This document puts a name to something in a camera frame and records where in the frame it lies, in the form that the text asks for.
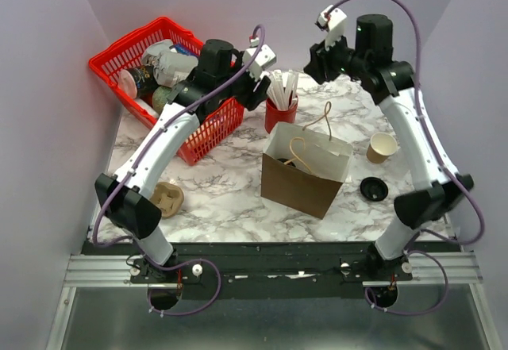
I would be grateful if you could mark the aluminium rail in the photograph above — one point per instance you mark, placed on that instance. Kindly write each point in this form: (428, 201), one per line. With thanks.
(113, 271)

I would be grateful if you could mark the tilted empty paper cup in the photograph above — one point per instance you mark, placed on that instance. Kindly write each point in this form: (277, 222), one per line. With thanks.
(381, 147)

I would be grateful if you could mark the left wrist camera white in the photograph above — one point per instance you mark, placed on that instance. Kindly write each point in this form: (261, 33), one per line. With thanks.
(263, 60)

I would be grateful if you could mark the grey paper wrapped package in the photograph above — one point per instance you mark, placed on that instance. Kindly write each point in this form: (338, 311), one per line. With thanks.
(169, 65)

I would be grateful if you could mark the red plastic shopping basket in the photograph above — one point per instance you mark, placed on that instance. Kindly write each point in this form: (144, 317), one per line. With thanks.
(126, 53)

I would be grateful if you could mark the green round melon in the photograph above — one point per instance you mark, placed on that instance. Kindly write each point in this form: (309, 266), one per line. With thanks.
(161, 97)

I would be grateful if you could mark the black printed can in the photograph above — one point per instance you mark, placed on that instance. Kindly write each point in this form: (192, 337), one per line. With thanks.
(137, 82)

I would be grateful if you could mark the red straw holder cup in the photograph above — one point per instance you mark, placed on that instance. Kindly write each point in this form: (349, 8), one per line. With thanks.
(273, 115)

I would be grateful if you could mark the black plastic lid on table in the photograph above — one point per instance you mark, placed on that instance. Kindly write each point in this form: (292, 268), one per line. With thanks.
(374, 189)

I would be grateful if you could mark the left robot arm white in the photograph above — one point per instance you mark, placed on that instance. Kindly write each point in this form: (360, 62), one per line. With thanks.
(199, 86)

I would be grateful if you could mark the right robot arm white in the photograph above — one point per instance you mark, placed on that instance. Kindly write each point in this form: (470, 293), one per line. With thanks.
(438, 185)

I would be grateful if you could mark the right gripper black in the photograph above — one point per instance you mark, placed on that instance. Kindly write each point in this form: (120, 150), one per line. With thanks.
(319, 56)

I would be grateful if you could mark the black plastic cup lid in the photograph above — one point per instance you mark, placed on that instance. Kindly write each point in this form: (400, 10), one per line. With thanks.
(287, 162)

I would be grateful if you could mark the bundle of white wrapped straws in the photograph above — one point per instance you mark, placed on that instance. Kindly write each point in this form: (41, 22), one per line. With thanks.
(283, 88)

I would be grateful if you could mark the cardboard cup carrier left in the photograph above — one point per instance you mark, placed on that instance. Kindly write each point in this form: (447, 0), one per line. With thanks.
(168, 198)

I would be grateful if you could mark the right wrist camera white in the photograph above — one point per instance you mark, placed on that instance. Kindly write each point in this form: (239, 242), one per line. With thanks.
(332, 20)

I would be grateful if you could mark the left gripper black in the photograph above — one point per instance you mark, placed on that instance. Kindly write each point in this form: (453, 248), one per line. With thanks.
(252, 99)

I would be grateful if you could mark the brown paper takeout bag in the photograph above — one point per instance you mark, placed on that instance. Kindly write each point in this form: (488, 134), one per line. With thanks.
(322, 163)

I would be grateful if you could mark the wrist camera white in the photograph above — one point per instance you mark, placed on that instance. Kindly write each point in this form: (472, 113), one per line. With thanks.
(332, 20)
(263, 60)

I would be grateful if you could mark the black mounting base plate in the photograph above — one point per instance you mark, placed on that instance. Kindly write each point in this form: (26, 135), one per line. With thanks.
(295, 270)

